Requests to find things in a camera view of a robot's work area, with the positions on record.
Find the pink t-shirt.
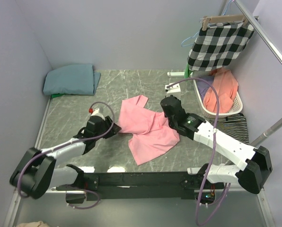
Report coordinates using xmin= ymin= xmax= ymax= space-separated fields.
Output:
xmin=118 ymin=95 xmax=180 ymax=165

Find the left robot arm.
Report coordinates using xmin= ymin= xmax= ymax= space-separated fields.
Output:
xmin=9 ymin=116 xmax=121 ymax=199

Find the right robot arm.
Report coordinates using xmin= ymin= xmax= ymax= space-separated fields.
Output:
xmin=160 ymin=96 xmax=273 ymax=194

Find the purple garment in basket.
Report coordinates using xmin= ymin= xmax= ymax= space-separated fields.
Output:
xmin=196 ymin=75 xmax=214 ymax=101

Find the black white striped garment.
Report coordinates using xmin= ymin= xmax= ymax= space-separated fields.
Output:
xmin=216 ymin=113 xmax=249 ymax=144

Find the green hanging garment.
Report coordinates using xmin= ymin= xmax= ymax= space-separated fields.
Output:
xmin=184 ymin=63 xmax=191 ymax=79

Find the folded teal t-shirt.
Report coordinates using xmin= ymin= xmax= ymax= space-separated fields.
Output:
xmin=43 ymin=64 xmax=101 ymax=96

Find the white rack foot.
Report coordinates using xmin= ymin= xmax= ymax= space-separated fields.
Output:
xmin=167 ymin=72 xmax=185 ymax=78

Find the orange shirt in basket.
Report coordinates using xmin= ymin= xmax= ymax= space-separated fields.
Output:
xmin=203 ymin=68 xmax=238 ymax=114

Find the white laundry basket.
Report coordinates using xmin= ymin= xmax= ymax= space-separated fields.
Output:
xmin=193 ymin=76 xmax=243 ymax=118

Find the black mounting base bar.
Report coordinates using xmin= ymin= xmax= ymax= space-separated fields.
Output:
xmin=55 ymin=171 xmax=229 ymax=204

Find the black white checkered cloth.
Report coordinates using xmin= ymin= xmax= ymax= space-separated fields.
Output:
xmin=187 ymin=22 xmax=254 ymax=71

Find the wooden clothes hanger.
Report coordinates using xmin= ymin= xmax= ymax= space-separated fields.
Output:
xmin=200 ymin=15 xmax=249 ymax=31

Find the beige cloth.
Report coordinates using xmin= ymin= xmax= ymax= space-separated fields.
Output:
xmin=16 ymin=221 xmax=50 ymax=227

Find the metal clothes rack pole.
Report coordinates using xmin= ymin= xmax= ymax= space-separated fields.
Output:
xmin=233 ymin=0 xmax=282 ymax=65

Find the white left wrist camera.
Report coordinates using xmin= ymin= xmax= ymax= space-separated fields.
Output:
xmin=88 ymin=107 xmax=105 ymax=119

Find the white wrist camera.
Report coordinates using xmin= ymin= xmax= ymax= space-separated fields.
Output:
xmin=88 ymin=107 xmax=105 ymax=119
xmin=165 ymin=84 xmax=181 ymax=93

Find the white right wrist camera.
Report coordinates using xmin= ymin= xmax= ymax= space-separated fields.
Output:
xmin=165 ymin=84 xmax=181 ymax=93

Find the blue wire hanger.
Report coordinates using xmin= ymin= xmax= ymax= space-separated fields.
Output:
xmin=181 ymin=32 xmax=199 ymax=47

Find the aluminium frame rail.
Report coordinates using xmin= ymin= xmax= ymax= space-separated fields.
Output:
xmin=3 ymin=188 xmax=86 ymax=227

